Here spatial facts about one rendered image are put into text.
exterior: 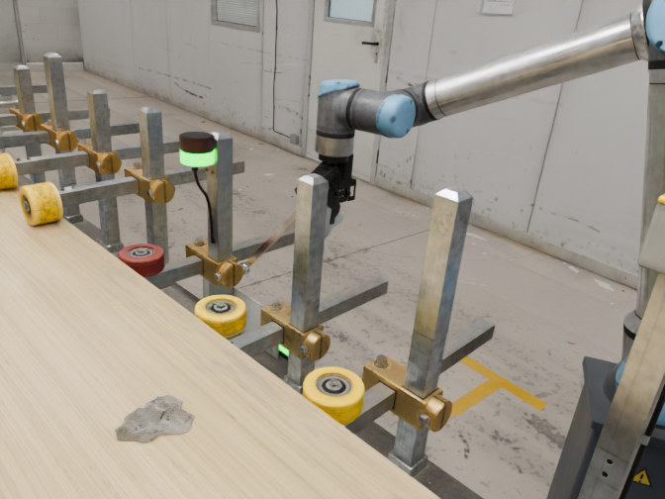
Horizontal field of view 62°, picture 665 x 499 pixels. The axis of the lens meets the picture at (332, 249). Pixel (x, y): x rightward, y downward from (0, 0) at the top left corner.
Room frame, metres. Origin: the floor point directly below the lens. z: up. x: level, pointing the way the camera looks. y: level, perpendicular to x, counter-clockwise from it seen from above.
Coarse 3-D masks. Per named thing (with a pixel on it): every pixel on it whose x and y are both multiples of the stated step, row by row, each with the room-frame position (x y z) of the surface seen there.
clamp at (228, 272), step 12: (204, 240) 1.07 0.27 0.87; (192, 252) 1.02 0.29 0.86; (204, 252) 1.01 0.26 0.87; (204, 264) 0.99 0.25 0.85; (216, 264) 0.97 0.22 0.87; (228, 264) 0.97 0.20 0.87; (204, 276) 0.99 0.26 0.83; (216, 276) 0.96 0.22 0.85; (228, 276) 0.96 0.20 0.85; (240, 276) 0.98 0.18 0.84
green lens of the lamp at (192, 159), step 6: (180, 150) 0.95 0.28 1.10; (180, 156) 0.95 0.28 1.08; (186, 156) 0.94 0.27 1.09; (192, 156) 0.93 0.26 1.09; (198, 156) 0.93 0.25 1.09; (204, 156) 0.94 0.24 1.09; (210, 156) 0.95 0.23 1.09; (186, 162) 0.94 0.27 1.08; (192, 162) 0.93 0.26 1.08; (198, 162) 0.93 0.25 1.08; (204, 162) 0.94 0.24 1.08; (210, 162) 0.95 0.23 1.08
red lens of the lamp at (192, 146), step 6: (180, 138) 0.94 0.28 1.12; (180, 144) 0.95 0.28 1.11; (186, 144) 0.94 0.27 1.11; (192, 144) 0.93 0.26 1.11; (198, 144) 0.93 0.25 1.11; (204, 144) 0.94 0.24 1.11; (210, 144) 0.95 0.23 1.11; (186, 150) 0.94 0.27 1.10; (192, 150) 0.93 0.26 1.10; (198, 150) 0.93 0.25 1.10; (204, 150) 0.94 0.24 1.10; (210, 150) 0.95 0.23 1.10
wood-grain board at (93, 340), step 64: (0, 192) 1.17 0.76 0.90; (0, 256) 0.86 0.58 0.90; (64, 256) 0.88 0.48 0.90; (0, 320) 0.67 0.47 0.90; (64, 320) 0.68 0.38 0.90; (128, 320) 0.70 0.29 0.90; (192, 320) 0.71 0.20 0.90; (0, 384) 0.53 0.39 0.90; (64, 384) 0.54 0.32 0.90; (128, 384) 0.55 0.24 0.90; (192, 384) 0.56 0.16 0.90; (256, 384) 0.57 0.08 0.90; (0, 448) 0.43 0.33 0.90; (64, 448) 0.44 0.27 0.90; (128, 448) 0.45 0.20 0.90; (192, 448) 0.46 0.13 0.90; (256, 448) 0.47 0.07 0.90; (320, 448) 0.47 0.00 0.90
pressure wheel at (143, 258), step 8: (128, 248) 0.93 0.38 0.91; (136, 248) 0.93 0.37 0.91; (144, 248) 0.94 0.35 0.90; (152, 248) 0.94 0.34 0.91; (160, 248) 0.94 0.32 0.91; (120, 256) 0.89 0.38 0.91; (128, 256) 0.89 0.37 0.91; (136, 256) 0.90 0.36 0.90; (144, 256) 0.90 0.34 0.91; (152, 256) 0.90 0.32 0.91; (160, 256) 0.91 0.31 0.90; (128, 264) 0.88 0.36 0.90; (136, 264) 0.88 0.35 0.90; (144, 264) 0.88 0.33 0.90; (152, 264) 0.89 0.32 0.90; (160, 264) 0.91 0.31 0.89; (144, 272) 0.88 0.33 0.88; (152, 272) 0.89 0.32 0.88
